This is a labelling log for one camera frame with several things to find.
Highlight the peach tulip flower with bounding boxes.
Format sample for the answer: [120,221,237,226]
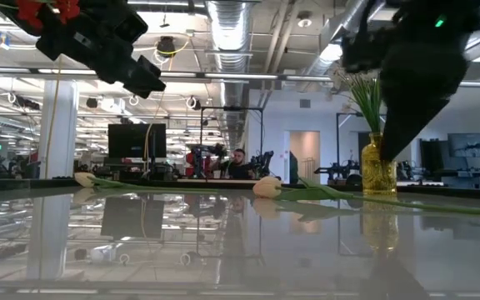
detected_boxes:
[252,175,480,217]

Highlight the person at desk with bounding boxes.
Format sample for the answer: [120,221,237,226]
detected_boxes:
[218,148,256,180]

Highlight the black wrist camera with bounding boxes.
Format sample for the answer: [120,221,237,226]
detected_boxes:
[112,7,149,45]
[340,27,392,75]

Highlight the black metal frame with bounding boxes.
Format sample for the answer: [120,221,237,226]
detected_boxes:
[335,111,394,184]
[199,106,265,176]

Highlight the cream tulip flower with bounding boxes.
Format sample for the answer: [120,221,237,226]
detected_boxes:
[73,172,220,195]

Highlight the black monitor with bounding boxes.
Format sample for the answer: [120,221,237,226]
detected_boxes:
[107,122,168,159]

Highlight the yellow glass vase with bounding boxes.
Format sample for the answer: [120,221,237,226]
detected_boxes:
[360,132,398,197]

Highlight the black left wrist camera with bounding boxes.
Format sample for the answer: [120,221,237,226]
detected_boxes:
[112,7,149,45]

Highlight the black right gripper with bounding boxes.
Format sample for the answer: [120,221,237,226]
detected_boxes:
[379,0,480,162]

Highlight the grey desk monitor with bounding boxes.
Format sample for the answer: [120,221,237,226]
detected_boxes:
[447,132,480,159]

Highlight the white pillar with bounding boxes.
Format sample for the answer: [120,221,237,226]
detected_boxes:
[37,79,79,180]

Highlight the silver ventilation duct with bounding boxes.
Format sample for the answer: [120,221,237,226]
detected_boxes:
[206,0,252,151]

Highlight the person in background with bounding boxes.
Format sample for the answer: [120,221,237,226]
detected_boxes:
[288,150,300,184]

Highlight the long ceiling light strip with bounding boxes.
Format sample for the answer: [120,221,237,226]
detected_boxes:
[0,66,480,88]

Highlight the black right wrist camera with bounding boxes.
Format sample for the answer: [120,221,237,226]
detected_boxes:
[340,27,392,75]

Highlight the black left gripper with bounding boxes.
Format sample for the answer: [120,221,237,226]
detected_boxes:
[71,0,167,99]

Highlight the white flower bunch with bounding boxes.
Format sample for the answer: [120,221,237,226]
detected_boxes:
[333,68,385,137]

